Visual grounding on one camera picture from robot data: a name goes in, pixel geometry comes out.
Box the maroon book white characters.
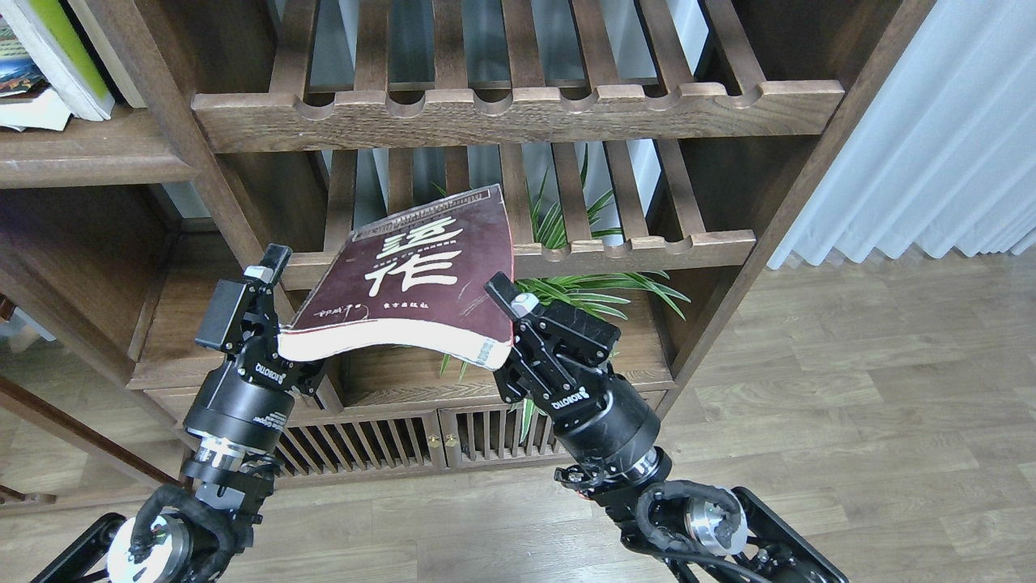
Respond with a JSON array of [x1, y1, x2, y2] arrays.
[[278, 184, 514, 370]]

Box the white pleated curtain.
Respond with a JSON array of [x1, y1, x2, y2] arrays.
[[766, 0, 1036, 270]]

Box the yellow green cover book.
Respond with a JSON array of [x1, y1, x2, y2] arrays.
[[1, 1, 115, 121]]

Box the dark wooden bookshelf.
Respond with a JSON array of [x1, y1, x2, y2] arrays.
[[0, 0, 940, 493]]

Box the green spider plant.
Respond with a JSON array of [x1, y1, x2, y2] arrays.
[[429, 146, 692, 442]]

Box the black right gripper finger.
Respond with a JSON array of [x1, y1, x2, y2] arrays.
[[484, 272, 541, 321]]

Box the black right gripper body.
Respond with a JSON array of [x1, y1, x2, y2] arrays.
[[495, 303, 671, 491]]

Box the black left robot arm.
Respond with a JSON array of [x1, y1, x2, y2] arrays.
[[36, 244, 325, 582]]

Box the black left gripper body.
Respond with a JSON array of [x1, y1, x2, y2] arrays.
[[184, 275, 326, 484]]

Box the dark wooden side frame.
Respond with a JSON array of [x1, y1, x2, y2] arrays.
[[1, 377, 185, 514]]

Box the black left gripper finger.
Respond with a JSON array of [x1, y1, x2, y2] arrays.
[[244, 244, 292, 287]]

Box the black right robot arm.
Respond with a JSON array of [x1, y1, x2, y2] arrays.
[[486, 273, 845, 582]]

